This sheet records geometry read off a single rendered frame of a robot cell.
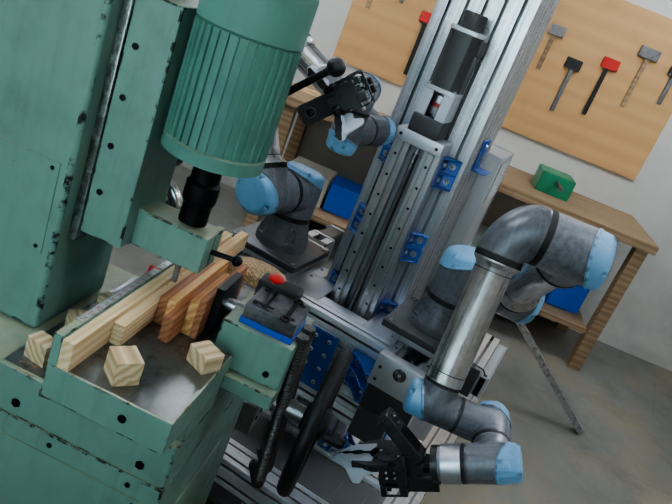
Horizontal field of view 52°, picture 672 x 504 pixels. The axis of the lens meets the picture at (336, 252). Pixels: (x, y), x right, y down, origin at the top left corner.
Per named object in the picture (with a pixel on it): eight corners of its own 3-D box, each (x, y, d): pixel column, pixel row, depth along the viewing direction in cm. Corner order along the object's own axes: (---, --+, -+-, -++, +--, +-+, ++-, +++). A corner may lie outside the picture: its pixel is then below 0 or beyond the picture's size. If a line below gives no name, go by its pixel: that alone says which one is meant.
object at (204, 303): (194, 339, 120) (207, 302, 117) (188, 336, 120) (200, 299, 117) (237, 299, 138) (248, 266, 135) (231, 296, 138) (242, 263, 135)
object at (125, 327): (119, 347, 110) (124, 326, 108) (108, 342, 110) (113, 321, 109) (244, 248, 161) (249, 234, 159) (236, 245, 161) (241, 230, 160)
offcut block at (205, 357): (203, 355, 116) (209, 339, 115) (219, 370, 114) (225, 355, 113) (185, 359, 113) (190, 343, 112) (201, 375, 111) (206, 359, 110)
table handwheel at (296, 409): (294, 497, 107) (368, 336, 118) (182, 441, 109) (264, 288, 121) (292, 506, 134) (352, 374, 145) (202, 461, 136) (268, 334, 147)
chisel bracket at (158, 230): (195, 282, 120) (208, 240, 117) (125, 249, 121) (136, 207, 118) (212, 269, 127) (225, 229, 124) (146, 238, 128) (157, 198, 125)
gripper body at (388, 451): (377, 497, 132) (440, 498, 128) (371, 458, 129) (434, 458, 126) (384, 474, 139) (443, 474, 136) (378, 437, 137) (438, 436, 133)
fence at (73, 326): (55, 367, 100) (63, 336, 98) (46, 362, 100) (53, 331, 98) (218, 249, 156) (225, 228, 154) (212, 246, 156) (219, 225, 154)
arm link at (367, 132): (367, 158, 168) (384, 116, 164) (341, 158, 159) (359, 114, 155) (343, 144, 172) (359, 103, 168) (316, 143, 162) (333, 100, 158)
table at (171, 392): (218, 486, 99) (230, 455, 97) (37, 395, 102) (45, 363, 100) (325, 323, 155) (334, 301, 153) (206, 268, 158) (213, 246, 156)
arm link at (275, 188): (305, 212, 181) (286, 1, 176) (269, 216, 168) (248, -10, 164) (270, 214, 187) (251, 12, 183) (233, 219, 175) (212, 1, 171)
